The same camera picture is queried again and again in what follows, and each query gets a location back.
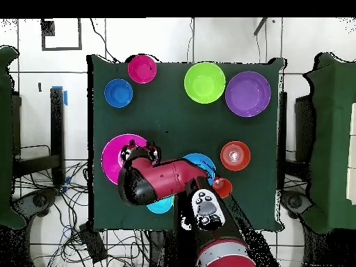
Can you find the large pink bowl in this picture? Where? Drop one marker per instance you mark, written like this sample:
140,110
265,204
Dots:
111,155

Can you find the green bowl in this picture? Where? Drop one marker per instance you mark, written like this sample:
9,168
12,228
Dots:
205,83

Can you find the red bowl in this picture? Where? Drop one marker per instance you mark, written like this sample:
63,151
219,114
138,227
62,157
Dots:
142,69

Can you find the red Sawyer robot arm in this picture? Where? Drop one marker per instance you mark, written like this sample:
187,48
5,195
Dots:
169,178

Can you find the dark green tablecloth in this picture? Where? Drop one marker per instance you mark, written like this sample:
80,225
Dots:
180,125

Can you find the large light blue bowl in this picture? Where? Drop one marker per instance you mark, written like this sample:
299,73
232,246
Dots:
200,160

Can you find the orange bowl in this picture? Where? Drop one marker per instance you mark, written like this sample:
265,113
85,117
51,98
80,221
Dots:
235,155

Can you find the small ribbed cyan bowl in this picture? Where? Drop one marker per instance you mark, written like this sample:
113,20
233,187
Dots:
162,207

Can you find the orange cup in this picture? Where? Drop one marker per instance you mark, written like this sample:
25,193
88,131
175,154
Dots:
225,190

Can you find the small dark blue bowl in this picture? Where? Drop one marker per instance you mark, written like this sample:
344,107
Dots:
118,93

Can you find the purple bowl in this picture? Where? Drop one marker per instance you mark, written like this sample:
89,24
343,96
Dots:
248,94

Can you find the black floor stand base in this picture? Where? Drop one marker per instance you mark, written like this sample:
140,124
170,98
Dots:
39,200
294,201

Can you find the black power brick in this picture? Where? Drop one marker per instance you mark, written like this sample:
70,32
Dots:
93,244

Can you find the green cloth side table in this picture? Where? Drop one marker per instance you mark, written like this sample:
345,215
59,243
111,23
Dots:
333,111
5,139

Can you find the white box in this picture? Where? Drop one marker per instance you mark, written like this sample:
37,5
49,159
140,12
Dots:
352,153

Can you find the black metal stand frame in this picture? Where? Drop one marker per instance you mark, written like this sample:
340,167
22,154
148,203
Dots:
57,125

